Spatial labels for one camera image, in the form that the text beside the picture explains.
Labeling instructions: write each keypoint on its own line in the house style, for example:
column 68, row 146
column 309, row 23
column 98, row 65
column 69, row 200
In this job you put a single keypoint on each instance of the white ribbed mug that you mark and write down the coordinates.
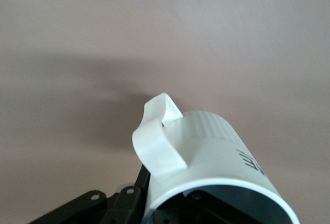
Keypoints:
column 211, row 152

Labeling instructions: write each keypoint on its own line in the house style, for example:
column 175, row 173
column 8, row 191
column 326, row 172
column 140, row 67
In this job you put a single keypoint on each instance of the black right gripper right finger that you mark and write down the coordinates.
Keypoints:
column 198, row 198

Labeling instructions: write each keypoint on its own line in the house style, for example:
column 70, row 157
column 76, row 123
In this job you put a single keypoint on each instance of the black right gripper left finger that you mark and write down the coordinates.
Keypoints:
column 121, row 208

